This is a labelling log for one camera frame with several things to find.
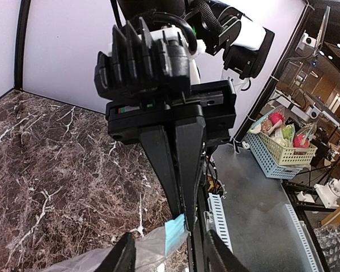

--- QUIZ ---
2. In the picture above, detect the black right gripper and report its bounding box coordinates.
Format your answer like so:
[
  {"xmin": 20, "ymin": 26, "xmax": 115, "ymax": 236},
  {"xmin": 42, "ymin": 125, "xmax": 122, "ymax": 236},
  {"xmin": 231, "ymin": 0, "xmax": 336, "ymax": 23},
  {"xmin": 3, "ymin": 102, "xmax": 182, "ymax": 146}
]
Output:
[{"xmin": 105, "ymin": 80, "xmax": 236, "ymax": 231}]

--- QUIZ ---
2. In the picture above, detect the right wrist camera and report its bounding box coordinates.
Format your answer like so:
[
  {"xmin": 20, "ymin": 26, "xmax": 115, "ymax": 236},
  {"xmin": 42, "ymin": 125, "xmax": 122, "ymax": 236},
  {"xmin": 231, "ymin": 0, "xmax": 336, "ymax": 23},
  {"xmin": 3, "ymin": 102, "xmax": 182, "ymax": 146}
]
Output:
[{"xmin": 94, "ymin": 12, "xmax": 198, "ymax": 105}]

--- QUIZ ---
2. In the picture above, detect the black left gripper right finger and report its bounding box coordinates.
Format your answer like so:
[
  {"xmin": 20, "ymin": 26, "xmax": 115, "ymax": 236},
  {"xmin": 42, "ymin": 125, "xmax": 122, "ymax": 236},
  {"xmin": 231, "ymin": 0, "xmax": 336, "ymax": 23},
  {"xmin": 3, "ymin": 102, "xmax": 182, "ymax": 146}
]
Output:
[{"xmin": 203, "ymin": 229, "xmax": 249, "ymax": 272}]

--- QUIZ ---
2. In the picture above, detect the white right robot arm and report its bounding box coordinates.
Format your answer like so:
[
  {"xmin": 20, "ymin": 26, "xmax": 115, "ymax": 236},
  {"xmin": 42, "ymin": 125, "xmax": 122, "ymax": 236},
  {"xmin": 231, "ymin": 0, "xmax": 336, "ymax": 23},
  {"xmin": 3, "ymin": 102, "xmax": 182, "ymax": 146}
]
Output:
[{"xmin": 94, "ymin": 1, "xmax": 274, "ymax": 231}]

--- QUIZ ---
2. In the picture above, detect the cream background storage basket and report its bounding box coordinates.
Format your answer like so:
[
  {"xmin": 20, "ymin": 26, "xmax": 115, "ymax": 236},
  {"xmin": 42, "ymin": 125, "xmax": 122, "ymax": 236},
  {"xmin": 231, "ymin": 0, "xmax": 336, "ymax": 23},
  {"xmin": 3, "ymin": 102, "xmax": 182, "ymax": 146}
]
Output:
[{"xmin": 257, "ymin": 132, "xmax": 317, "ymax": 166}]

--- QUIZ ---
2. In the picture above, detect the light blue cable duct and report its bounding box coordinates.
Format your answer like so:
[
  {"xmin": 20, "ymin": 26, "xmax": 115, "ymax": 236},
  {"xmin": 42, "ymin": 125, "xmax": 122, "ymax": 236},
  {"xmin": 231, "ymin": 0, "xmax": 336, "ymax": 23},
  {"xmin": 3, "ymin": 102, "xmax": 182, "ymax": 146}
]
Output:
[{"xmin": 203, "ymin": 193, "xmax": 233, "ymax": 252}]

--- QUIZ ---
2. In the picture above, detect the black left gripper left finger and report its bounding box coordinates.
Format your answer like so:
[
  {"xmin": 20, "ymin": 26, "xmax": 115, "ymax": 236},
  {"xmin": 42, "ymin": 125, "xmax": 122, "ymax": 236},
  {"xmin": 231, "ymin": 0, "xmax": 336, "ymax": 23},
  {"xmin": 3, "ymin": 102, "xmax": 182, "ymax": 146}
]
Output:
[{"xmin": 95, "ymin": 232, "xmax": 136, "ymax": 272}]

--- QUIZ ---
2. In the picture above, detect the clear zip top bag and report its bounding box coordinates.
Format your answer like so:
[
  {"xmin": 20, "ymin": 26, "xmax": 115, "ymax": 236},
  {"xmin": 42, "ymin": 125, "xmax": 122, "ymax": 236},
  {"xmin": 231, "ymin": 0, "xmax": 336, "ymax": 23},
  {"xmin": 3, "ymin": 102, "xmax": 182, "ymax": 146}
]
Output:
[{"xmin": 43, "ymin": 214, "xmax": 189, "ymax": 271}]

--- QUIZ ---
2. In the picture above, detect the blue background storage basket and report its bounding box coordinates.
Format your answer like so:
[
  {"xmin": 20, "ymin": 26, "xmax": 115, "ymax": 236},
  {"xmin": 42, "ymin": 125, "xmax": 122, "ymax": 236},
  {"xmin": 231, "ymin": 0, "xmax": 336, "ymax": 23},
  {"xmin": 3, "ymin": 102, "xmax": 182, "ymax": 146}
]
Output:
[{"xmin": 244, "ymin": 133, "xmax": 302, "ymax": 180}]

